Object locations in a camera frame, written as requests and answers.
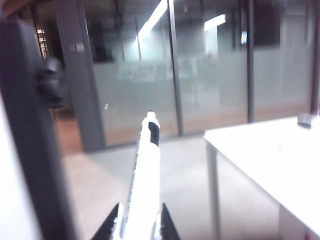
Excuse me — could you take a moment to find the white marker pen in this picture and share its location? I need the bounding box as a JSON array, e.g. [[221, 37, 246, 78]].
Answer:
[[119, 110, 162, 240]]

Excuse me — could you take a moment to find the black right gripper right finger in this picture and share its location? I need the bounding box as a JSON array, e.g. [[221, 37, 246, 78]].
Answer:
[[153, 202, 181, 240]]

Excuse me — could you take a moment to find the white table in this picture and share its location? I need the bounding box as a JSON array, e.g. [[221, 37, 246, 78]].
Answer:
[[202, 115, 320, 240]]

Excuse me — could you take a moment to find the small grey box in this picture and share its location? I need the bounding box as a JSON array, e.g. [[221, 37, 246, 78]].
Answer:
[[296, 112, 313, 129]]

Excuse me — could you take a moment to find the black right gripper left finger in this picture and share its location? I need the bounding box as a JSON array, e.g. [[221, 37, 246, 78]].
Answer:
[[92, 203, 125, 240]]

